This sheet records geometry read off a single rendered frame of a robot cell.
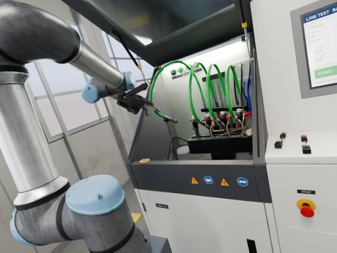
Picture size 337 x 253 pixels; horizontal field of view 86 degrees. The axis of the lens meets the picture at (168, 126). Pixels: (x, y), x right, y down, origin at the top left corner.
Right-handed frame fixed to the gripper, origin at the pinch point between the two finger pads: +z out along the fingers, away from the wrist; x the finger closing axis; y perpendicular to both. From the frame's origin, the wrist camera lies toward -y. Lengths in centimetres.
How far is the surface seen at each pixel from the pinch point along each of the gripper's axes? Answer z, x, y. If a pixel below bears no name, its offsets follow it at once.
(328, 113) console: 52, 46, -16
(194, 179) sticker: 25.8, 14.6, 25.4
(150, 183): 14.6, -8.2, 35.9
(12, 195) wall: -65, -112, 96
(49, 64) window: -109, -135, -31
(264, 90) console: 34, 31, -21
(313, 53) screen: 37, 46, -34
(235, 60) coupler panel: 27, 8, -46
